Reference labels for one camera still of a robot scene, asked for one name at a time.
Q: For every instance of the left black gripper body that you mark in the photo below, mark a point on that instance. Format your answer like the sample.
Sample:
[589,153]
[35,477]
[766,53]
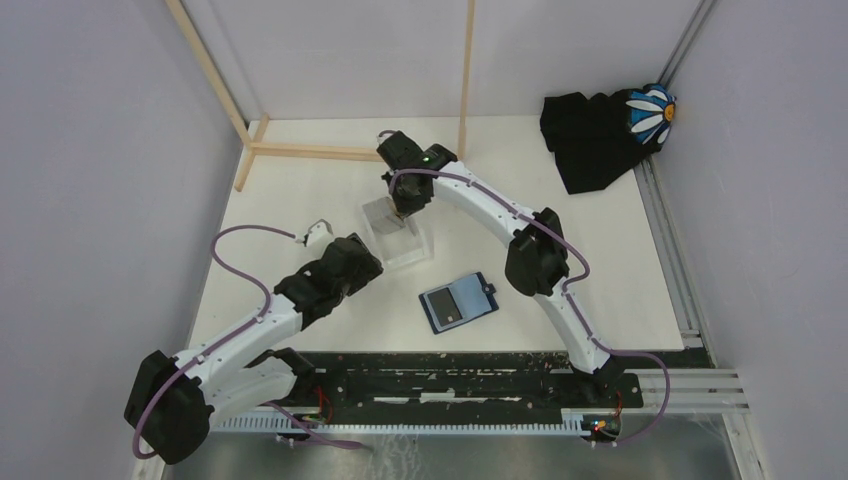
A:
[366,271]

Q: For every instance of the silver credit card stack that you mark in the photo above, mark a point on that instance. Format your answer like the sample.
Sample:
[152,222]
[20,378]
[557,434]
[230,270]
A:
[382,217]

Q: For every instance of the clear plastic card box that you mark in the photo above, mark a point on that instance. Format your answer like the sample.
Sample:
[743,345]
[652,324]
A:
[401,249]

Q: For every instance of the black VIP credit card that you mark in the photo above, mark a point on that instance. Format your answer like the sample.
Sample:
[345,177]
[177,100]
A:
[442,308]

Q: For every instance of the blue leather card holder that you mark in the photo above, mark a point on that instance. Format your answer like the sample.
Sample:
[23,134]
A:
[474,295]

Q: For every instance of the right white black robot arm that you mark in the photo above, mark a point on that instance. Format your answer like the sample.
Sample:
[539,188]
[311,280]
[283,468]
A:
[537,253]

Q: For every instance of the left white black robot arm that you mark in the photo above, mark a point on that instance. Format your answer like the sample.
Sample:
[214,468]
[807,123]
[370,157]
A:
[176,400]

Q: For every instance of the black cloth with daisy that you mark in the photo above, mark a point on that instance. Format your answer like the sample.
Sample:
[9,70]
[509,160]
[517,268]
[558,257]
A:
[595,140]

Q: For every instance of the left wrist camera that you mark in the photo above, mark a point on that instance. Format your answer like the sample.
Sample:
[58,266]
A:
[316,233]

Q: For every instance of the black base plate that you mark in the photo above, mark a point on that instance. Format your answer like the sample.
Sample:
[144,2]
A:
[440,388]

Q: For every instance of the wooden frame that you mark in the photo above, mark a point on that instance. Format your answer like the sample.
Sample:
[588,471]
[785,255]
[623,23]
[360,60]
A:
[254,144]

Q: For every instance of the white slotted cable duct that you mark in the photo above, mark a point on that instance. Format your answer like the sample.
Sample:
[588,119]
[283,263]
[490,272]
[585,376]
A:
[265,420]

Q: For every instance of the aluminium rail frame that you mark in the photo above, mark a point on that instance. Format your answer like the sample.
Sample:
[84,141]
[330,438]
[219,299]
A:
[684,387]

